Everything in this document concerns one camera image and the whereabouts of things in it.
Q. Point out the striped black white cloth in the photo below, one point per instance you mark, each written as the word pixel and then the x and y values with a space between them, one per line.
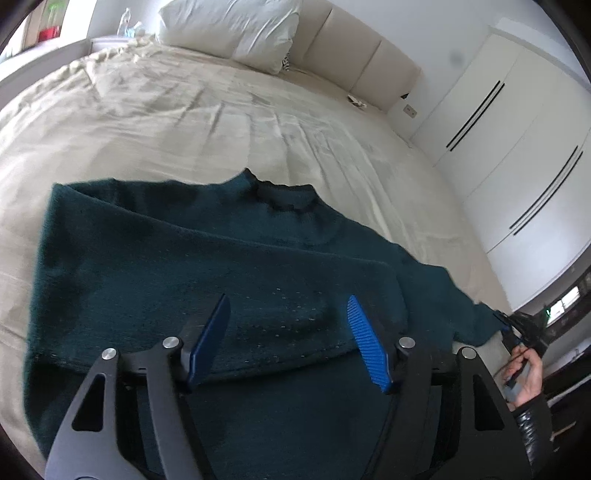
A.
pixel 286 62

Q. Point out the red box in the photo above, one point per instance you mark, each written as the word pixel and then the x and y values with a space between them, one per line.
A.
pixel 49 33

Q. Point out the person's right forearm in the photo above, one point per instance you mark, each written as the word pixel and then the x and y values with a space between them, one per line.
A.
pixel 533 438

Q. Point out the clear plastic bottle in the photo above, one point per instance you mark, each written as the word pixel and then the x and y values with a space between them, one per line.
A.
pixel 123 23

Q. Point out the white wardrobe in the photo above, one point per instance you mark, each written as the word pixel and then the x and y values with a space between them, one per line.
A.
pixel 508 138

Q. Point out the wall socket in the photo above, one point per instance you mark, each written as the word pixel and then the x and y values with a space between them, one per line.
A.
pixel 409 110

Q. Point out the beige padded headboard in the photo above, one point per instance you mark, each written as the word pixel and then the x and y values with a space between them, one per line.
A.
pixel 355 55

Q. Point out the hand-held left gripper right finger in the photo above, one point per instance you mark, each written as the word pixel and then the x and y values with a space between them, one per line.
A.
pixel 367 341

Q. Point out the dark green knit sweater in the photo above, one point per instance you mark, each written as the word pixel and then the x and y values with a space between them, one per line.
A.
pixel 194 267

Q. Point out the white nightstand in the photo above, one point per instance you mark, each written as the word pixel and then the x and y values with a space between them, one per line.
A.
pixel 111 44

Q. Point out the person's right hand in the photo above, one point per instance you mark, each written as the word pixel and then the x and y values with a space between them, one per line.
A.
pixel 526 383

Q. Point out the dark furniture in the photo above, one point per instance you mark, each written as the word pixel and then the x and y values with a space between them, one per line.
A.
pixel 568 350

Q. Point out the white wall shelf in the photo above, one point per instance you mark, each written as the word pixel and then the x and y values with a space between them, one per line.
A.
pixel 37 27

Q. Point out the white pillow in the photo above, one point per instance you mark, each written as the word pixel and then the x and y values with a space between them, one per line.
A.
pixel 231 27

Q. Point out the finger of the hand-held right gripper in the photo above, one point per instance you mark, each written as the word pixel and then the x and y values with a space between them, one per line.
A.
pixel 504 323

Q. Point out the bed with cream sheet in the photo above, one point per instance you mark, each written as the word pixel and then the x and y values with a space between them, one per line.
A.
pixel 184 120

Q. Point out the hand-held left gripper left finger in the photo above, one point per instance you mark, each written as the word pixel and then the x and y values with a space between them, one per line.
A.
pixel 210 341

